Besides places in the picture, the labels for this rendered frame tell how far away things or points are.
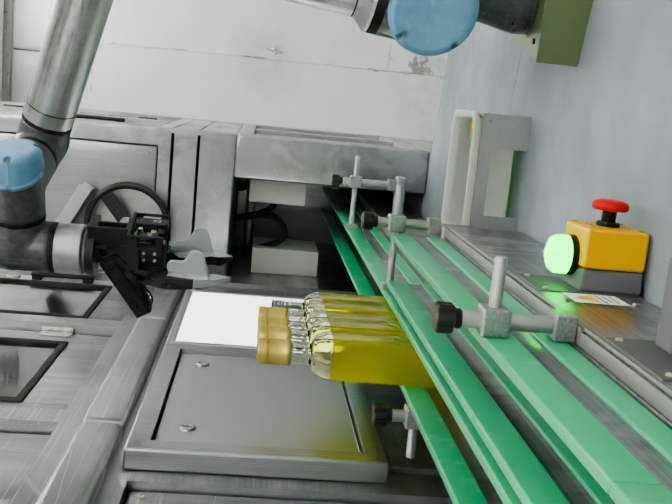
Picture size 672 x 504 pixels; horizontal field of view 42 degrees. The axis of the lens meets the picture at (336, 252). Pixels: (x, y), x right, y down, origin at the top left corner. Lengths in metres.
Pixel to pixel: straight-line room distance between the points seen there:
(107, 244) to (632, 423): 0.87
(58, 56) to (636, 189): 0.80
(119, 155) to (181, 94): 2.74
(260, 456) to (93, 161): 1.27
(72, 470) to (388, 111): 4.08
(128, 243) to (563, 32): 0.68
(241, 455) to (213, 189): 1.17
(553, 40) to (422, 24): 0.23
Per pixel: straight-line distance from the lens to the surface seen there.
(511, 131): 1.44
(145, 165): 2.24
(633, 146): 1.07
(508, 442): 0.77
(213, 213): 2.22
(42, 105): 1.36
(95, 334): 1.79
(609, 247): 0.98
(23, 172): 1.27
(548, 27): 1.25
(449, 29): 1.12
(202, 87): 4.96
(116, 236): 1.30
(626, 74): 1.12
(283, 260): 2.36
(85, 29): 1.31
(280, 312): 1.31
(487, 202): 1.44
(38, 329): 1.81
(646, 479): 0.55
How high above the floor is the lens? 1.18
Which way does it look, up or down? 5 degrees down
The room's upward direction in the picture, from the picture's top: 85 degrees counter-clockwise
